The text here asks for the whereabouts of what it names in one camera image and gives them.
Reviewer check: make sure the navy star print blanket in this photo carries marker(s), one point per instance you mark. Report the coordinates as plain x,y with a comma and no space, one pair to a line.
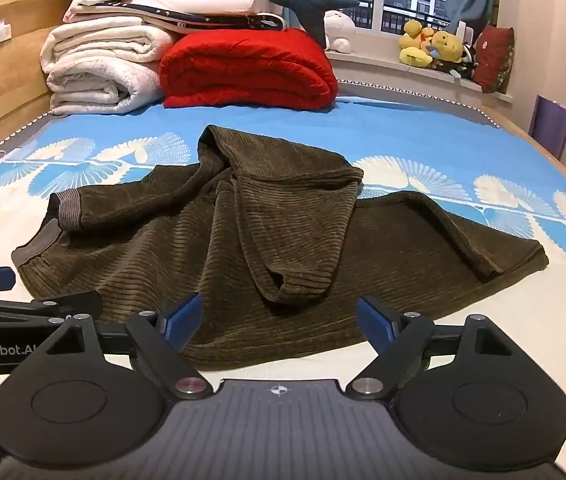
223,19

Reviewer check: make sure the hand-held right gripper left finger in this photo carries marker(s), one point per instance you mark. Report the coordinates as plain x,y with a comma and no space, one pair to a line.
183,317

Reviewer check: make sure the white window sill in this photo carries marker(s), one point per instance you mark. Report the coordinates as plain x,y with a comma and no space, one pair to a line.
378,67

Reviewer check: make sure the wooden bed frame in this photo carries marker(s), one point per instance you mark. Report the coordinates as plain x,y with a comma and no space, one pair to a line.
3,75

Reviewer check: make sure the white seal plush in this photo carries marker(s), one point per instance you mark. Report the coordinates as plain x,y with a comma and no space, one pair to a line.
338,27

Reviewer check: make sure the red folded blanket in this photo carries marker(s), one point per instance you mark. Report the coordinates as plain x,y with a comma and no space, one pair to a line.
248,67

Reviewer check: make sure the purple box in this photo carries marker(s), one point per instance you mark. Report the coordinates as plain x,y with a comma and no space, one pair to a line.
550,125

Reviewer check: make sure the yellow plush toy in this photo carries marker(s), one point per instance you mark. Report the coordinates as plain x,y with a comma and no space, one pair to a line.
415,42
447,45

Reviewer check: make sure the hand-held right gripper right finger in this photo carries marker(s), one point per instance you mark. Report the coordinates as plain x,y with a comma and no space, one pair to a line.
375,320

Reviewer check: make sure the dark olive striped-band shorts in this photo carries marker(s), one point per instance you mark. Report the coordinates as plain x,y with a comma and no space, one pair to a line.
188,240

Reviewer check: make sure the dark red cushion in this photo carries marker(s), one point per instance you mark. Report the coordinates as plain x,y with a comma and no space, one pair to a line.
494,57

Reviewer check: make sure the blue white patterned bed sheet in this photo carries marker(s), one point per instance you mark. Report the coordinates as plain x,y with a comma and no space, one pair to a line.
413,125

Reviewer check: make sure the cream folded blanket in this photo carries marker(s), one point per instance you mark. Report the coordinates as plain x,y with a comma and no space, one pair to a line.
103,40

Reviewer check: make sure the white textured folded blanket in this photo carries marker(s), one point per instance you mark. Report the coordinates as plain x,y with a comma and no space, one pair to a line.
98,85

